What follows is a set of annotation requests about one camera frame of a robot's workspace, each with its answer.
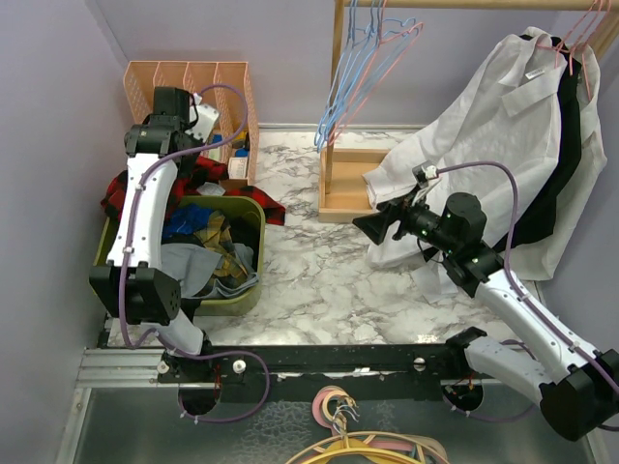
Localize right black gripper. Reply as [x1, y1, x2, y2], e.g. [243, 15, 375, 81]
[353, 184, 457, 254]

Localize red black plaid shirt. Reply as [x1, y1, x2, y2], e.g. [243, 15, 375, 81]
[101, 157, 285, 226]

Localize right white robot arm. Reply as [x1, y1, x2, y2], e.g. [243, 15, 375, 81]
[353, 192, 618, 441]

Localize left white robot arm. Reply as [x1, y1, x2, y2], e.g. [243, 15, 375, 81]
[89, 87, 214, 382]

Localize white hanging shirt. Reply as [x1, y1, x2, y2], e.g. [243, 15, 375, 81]
[365, 27, 607, 281]

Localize pink hanger holding shirts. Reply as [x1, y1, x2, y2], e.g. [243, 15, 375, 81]
[540, 0, 613, 101]

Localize wooden clothes rack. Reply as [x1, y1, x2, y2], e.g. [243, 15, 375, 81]
[318, 1, 618, 223]

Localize olive green laundry bin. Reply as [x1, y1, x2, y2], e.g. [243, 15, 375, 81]
[89, 195, 266, 317]

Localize yellow plaid cloth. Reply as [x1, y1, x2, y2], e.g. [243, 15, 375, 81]
[193, 210, 251, 297]

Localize black hanging garment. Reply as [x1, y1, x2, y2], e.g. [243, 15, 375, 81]
[484, 35, 582, 252]

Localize pile of coloured hangers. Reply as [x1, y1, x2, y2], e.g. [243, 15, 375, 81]
[288, 386, 449, 464]

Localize blue cloth in bin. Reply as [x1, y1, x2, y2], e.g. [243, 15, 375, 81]
[162, 203, 214, 239]

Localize pink mesh file organizer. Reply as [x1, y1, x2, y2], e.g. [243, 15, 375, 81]
[123, 61, 259, 189]

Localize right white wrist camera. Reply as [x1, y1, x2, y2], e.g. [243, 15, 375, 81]
[412, 161, 439, 189]

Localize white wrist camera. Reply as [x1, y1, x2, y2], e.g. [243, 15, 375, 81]
[185, 93, 220, 145]
[412, 161, 439, 189]

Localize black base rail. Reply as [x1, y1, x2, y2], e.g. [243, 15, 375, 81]
[158, 343, 472, 403]

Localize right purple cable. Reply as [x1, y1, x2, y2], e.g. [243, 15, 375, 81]
[432, 160, 619, 424]

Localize purple cable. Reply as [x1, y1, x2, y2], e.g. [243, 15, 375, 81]
[118, 84, 272, 425]
[432, 160, 619, 424]

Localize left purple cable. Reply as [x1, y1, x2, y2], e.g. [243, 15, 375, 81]
[118, 84, 272, 425]

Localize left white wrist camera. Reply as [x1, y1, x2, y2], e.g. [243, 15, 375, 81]
[185, 93, 220, 145]

